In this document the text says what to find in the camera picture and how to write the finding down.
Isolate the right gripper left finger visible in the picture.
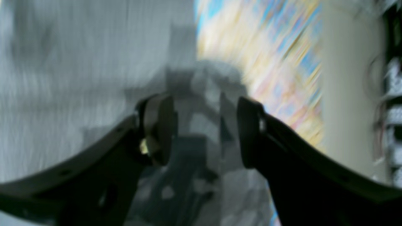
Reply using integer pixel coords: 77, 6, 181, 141
0, 94, 176, 226

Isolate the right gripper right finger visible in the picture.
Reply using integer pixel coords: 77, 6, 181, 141
236, 96, 402, 226

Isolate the grey T-shirt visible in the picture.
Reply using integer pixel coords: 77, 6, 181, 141
1, 0, 271, 226

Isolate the patterned tablecloth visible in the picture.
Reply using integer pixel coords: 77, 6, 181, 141
195, 0, 325, 152

